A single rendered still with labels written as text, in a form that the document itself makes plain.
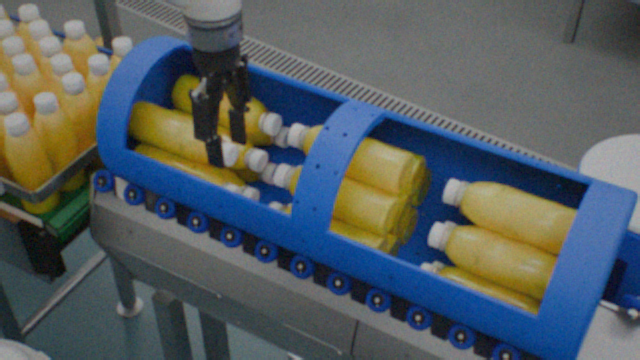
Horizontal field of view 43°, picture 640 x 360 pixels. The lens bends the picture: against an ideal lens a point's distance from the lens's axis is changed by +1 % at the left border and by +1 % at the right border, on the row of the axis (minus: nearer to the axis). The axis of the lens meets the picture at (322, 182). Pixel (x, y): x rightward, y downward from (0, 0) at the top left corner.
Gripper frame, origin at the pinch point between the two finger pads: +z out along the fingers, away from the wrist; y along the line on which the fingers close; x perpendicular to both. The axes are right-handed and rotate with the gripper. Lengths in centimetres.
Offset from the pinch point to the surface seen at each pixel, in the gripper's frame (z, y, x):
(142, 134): 3.0, -3.2, 16.2
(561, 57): 115, 230, -11
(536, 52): 115, 229, 0
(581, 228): -8, 1, -60
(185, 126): -0.1, -0.5, 8.3
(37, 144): 8.6, -10.1, 36.1
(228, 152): 1.9, -0.7, -0.7
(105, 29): 20, 40, 65
